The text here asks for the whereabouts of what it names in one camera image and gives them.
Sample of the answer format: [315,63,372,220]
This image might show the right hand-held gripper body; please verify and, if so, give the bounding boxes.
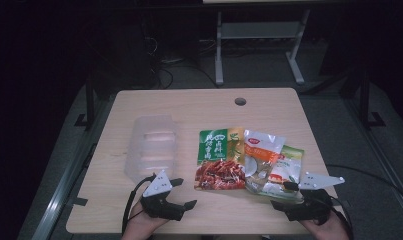
[284,171,346,223]

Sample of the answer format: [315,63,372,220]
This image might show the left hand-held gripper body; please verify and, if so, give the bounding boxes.
[140,169,187,222]

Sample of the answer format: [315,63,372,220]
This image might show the clear plastic container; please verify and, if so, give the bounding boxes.
[123,114,177,184]

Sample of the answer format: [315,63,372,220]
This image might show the green and red seasoning packet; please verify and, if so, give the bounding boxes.
[193,127,247,192]

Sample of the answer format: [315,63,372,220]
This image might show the person's right hand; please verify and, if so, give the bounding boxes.
[300,209,351,240]

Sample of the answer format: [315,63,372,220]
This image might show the person's left hand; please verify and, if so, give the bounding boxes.
[121,202,167,240]

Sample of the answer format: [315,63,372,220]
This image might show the black metal stand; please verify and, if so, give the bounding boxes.
[73,74,97,131]
[358,69,387,129]

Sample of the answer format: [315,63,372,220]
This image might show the white metal stand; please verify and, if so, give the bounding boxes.
[214,9,311,86]

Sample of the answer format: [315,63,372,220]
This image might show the left hand-held gripper cable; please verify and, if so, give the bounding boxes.
[121,174,157,234]

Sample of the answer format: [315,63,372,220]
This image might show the hand-held gripper cable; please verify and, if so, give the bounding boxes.
[330,195,355,240]
[121,174,157,234]

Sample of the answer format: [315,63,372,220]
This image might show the right hand-held gripper cable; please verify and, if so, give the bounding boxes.
[330,195,355,240]

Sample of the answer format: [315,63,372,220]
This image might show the black cable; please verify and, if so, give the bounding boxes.
[325,164,403,203]

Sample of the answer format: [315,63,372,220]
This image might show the metal frame rail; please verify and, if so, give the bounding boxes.
[31,96,118,240]
[342,96,403,218]

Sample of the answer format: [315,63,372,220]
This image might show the black floor cables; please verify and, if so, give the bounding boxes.
[147,36,220,90]

